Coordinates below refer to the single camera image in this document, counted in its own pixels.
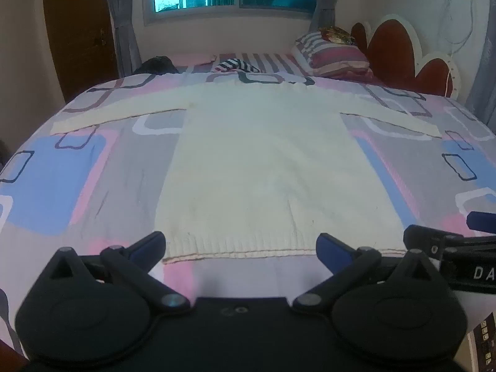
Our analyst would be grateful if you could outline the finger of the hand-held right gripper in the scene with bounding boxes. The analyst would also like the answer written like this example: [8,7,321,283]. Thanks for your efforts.
[466,211,496,231]
[403,225,466,260]

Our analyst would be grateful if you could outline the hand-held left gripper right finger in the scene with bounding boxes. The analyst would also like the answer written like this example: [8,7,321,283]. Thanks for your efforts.
[291,232,450,314]

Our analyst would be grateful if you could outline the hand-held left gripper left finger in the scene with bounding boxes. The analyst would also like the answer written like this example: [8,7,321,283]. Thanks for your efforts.
[39,232,191,316]

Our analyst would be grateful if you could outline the cream knit sweater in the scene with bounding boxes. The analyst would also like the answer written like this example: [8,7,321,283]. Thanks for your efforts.
[50,73,442,266]

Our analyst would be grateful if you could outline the pink grey patterned blanket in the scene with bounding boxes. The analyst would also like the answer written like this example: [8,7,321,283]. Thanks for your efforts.
[0,72,496,361]

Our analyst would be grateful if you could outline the dark cloth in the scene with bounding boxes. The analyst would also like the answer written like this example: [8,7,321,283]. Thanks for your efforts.
[134,56,179,75]

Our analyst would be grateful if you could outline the pink folded cloth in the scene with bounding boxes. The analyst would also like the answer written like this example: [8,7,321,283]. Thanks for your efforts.
[170,54,218,66]

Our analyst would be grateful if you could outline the red and white headboard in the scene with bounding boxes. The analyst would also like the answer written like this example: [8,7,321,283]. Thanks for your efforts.
[351,13,462,99]

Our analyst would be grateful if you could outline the striped pillow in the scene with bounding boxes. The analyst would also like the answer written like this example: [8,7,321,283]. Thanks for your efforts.
[291,31,374,78]

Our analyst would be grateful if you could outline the striped bed sheet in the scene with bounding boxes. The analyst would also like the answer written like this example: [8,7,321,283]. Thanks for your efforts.
[170,51,392,86]

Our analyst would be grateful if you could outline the black white striped garment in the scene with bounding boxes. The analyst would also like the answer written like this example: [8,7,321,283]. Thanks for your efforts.
[214,58,261,73]

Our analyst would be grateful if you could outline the floral cloth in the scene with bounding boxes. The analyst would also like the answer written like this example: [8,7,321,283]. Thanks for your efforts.
[318,26,357,46]

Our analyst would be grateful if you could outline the wooden door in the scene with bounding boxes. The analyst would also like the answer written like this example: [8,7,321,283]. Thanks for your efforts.
[41,0,119,103]

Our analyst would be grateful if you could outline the white wall cable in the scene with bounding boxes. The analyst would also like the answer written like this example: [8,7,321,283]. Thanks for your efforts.
[442,0,475,55]

